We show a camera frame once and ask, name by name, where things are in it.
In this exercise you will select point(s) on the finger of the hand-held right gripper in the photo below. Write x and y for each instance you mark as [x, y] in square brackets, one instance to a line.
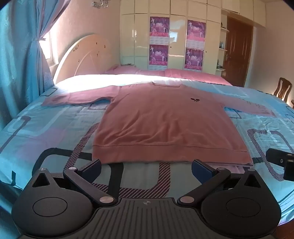
[275, 156]
[289, 171]

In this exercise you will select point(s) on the cream round headboard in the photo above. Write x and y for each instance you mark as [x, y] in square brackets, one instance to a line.
[87, 55]

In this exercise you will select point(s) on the purple wall poster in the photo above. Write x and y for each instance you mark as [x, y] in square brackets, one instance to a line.
[159, 28]
[158, 56]
[194, 58]
[195, 33]

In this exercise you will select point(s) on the cream corner shelf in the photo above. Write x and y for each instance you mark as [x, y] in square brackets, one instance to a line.
[222, 49]

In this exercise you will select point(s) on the window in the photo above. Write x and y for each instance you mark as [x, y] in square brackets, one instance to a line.
[49, 46]

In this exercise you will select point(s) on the brown wooden door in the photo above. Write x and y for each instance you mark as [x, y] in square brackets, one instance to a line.
[237, 50]

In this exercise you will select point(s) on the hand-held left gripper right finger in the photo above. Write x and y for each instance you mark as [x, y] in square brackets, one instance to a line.
[202, 171]

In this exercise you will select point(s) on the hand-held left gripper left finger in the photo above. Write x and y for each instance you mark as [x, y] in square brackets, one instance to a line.
[94, 170]

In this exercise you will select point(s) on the blue curtain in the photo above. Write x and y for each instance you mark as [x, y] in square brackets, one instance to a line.
[18, 57]

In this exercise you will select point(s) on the pink sweater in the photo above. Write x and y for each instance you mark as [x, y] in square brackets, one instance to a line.
[165, 119]

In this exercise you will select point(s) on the blue printed bed quilt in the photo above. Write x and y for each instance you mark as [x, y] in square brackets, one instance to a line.
[46, 128]

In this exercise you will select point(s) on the ceiling lamp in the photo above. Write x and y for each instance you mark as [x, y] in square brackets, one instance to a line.
[100, 4]

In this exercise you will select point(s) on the cream glossy wardrobe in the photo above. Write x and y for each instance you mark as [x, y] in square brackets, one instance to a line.
[137, 34]

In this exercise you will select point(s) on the wooden chair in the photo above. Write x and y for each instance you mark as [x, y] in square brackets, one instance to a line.
[282, 88]

